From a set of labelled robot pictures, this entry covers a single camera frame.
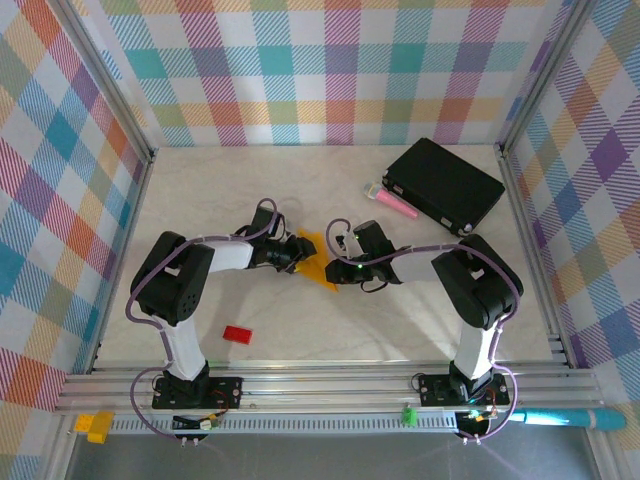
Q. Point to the orange paper sheet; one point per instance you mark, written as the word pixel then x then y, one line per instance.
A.
pixel 320 272

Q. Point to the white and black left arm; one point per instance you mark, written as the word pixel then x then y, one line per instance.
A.
pixel 185 350

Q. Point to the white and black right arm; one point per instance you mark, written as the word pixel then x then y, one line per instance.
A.
pixel 472 350

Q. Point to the grey metal block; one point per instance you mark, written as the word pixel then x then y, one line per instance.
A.
pixel 347 241

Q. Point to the pink marker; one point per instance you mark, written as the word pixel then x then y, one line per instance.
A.
pixel 392 201

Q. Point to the red block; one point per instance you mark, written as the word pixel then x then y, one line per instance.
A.
pixel 238 335

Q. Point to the black ribbed case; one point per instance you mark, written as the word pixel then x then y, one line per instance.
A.
pixel 445 180

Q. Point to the green connector block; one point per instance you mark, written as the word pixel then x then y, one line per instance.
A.
pixel 409 416

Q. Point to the teal tube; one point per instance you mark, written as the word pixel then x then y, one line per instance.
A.
pixel 565 418

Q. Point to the yellow toy brick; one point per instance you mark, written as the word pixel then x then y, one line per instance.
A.
pixel 97 425

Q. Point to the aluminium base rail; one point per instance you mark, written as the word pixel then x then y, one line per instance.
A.
pixel 325 390

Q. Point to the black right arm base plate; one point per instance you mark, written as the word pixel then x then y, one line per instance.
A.
pixel 435 390

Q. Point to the aluminium side rail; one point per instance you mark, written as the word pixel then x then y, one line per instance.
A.
pixel 125 250
pixel 530 250

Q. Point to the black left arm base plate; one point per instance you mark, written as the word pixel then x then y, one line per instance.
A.
pixel 225 392

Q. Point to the aluminium frame post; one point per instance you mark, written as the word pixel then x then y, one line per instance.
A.
pixel 100 80
pixel 545 75

